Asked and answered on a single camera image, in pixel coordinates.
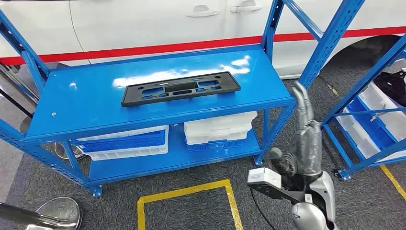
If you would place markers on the stack of white trays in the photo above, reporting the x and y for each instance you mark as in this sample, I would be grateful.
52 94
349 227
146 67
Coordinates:
219 128

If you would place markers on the dark round stanchion base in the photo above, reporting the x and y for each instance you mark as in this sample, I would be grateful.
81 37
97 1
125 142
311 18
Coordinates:
25 126

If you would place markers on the black plastic plate bracket part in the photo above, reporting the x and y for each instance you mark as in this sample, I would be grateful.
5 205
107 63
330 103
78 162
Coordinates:
133 95

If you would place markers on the blue storage bin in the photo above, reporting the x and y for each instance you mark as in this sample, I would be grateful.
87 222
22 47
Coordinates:
371 127

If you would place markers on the blue steel shelf rack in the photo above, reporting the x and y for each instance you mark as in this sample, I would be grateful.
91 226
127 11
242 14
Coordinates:
95 101

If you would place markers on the blue rack on casters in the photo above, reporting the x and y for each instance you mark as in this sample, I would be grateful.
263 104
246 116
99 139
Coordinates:
364 92

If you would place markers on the white compartment bin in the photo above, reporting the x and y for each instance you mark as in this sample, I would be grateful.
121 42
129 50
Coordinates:
390 117
355 136

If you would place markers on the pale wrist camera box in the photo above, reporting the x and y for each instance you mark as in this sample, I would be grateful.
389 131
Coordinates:
263 177

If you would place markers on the white car with red stripe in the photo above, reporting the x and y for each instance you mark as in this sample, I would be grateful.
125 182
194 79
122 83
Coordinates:
142 25

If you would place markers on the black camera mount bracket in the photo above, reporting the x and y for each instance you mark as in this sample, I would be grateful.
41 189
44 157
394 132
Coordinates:
279 194

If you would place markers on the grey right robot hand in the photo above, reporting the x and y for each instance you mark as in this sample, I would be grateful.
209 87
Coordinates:
309 149

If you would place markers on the chrome stanchion with round base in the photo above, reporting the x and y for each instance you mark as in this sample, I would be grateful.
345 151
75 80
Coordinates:
68 154
60 211

